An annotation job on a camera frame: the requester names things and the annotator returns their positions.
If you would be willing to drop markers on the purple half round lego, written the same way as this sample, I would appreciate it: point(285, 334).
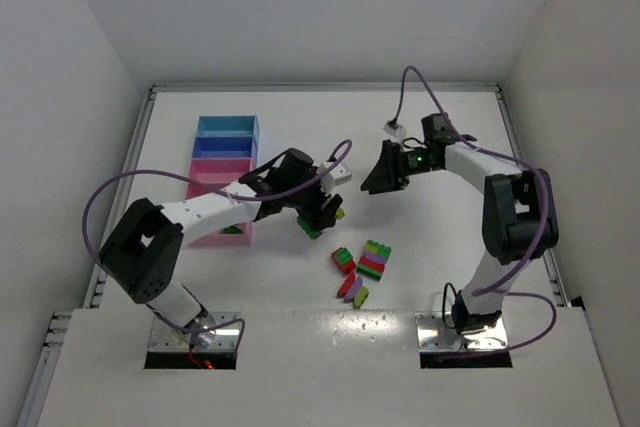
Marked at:
point(353, 290)

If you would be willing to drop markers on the green lego in bin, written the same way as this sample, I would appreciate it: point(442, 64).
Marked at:
point(232, 230)

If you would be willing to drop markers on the lime small lego brick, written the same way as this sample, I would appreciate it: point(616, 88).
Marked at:
point(360, 297)

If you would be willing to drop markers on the light blue bin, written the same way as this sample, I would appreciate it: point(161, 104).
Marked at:
point(228, 126)

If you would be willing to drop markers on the green lego brick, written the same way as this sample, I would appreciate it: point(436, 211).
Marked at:
point(308, 229)

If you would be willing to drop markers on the metal base plate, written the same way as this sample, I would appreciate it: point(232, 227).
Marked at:
point(435, 337)
point(217, 333)

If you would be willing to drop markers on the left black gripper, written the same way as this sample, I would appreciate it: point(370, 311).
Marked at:
point(316, 201)

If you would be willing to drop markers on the dark blue bin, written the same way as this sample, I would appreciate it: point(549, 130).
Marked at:
point(224, 147)

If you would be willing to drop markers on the red half round lego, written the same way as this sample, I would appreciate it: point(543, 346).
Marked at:
point(346, 285)

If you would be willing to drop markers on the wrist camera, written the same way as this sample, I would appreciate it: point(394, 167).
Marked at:
point(333, 177)
point(394, 129)

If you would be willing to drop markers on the red and green lego block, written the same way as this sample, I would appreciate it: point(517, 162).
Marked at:
point(343, 260)

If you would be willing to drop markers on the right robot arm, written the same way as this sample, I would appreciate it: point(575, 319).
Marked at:
point(518, 224)

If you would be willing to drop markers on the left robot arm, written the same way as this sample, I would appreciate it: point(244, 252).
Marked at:
point(142, 251)

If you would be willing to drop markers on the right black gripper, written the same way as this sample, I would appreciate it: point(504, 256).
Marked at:
point(395, 165)

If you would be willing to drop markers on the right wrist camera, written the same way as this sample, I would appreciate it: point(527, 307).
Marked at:
point(394, 129)

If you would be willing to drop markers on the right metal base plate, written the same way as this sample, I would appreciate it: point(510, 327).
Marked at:
point(435, 337)

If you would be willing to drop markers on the multicolour stacked lego block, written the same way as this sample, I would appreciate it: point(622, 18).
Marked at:
point(372, 262)

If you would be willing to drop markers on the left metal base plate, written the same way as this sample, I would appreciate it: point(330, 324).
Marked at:
point(217, 333)

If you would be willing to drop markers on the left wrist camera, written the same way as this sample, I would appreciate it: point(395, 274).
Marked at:
point(333, 177)

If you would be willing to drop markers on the upper pink bin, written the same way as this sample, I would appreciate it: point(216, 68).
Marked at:
point(219, 172)

